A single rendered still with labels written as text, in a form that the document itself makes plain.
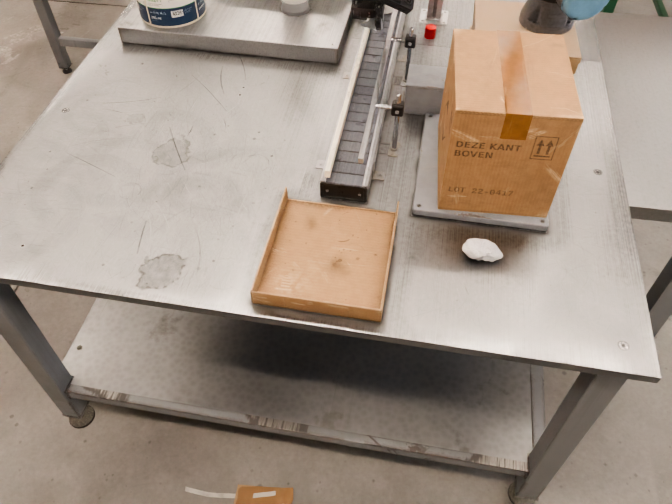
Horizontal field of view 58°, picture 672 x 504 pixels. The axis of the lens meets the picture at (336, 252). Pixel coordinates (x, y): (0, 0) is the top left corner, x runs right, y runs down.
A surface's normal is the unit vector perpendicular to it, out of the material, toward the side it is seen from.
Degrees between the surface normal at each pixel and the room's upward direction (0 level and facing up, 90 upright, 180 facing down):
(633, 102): 0
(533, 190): 90
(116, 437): 0
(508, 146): 90
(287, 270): 0
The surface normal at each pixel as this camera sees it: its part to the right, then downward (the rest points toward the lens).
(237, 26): 0.00, -0.65
